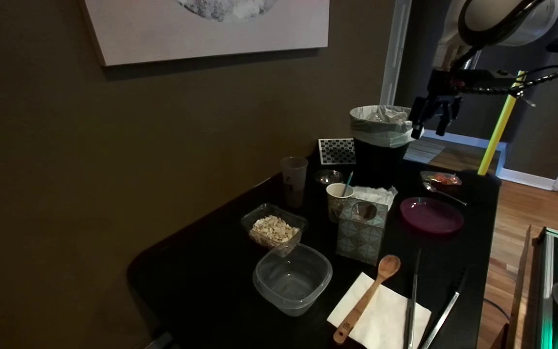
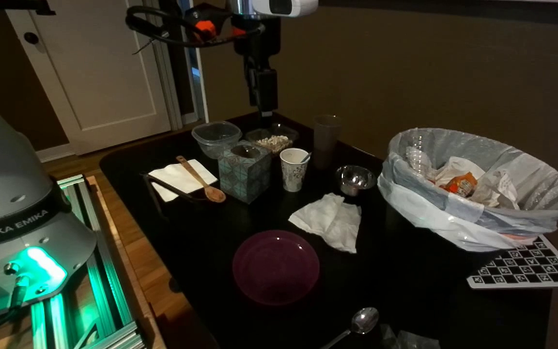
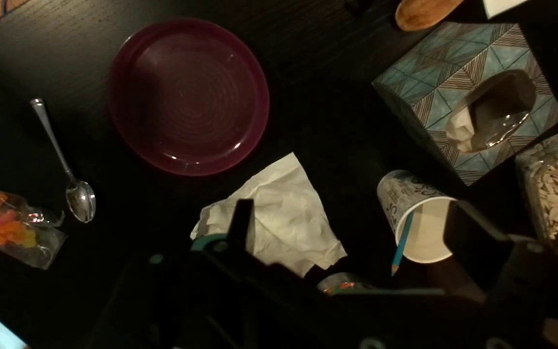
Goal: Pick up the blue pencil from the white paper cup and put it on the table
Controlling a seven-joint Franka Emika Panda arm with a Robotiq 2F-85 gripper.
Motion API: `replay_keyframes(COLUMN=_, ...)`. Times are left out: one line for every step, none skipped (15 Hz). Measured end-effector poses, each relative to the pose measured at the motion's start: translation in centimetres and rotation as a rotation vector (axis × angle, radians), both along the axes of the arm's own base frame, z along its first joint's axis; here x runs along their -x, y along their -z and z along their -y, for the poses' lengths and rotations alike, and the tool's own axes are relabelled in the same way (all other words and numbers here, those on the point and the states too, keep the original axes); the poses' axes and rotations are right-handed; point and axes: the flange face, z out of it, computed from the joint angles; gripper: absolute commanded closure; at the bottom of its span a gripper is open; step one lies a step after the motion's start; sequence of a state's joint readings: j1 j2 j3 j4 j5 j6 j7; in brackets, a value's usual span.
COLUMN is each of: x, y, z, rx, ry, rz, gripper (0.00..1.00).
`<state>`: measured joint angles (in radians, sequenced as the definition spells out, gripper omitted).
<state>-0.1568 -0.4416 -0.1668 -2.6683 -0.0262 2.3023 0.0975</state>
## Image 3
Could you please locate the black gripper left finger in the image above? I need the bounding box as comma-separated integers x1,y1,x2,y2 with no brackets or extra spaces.
224,197,255,258

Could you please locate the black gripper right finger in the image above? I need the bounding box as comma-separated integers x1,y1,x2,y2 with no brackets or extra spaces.
443,199,540,306

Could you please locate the blue pencil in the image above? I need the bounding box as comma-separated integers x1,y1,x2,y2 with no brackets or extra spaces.
389,211,416,277

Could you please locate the white paper cup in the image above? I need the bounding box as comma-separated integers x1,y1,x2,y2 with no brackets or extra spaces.
375,168,459,265

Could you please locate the crumpled white napkin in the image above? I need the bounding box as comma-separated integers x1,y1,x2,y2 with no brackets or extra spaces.
187,151,348,279

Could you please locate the maroon round plate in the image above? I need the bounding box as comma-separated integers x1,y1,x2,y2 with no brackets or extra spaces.
108,15,271,178

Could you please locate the metal spoon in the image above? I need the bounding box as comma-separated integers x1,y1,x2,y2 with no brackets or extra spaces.
29,97,98,225

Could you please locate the teal patterned tissue box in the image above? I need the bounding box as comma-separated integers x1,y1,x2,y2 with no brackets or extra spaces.
370,21,558,188

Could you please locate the clear bag of colourful candy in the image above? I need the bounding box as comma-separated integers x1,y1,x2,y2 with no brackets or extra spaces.
0,174,67,271

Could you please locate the wooden spoon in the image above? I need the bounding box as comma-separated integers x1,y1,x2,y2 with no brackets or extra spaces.
393,0,466,33

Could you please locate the flat white paper sheet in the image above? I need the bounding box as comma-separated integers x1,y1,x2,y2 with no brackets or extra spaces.
482,0,527,19

